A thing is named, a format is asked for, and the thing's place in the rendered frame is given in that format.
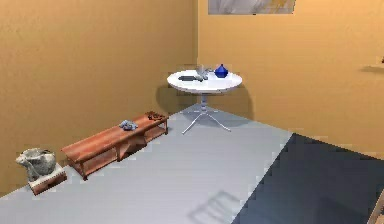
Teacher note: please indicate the black flat remote control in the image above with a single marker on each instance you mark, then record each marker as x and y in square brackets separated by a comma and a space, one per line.
[186, 78]

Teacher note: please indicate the dark brown small object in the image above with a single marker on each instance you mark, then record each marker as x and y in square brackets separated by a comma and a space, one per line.
[155, 116]

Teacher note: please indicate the grey crumpled sculpture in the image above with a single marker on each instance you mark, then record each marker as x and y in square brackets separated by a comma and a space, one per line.
[202, 73]

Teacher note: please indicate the blue round vase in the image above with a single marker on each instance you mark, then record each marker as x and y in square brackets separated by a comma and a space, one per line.
[221, 71]

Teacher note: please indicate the blue grey crumpled object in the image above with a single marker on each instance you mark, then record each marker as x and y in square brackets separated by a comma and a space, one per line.
[128, 125]

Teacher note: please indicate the low brown wooden bench table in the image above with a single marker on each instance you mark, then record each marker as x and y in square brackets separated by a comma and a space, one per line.
[110, 140]

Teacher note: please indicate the brown white square plinth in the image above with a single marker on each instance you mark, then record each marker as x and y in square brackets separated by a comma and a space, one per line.
[48, 181]

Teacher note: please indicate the light wooden furniture corner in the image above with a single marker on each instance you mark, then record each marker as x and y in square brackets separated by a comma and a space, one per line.
[378, 210]

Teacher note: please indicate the white round pedestal table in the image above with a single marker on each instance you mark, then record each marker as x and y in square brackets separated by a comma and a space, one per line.
[213, 85]

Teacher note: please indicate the grey framed wall picture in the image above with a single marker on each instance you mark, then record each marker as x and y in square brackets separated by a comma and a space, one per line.
[250, 6]

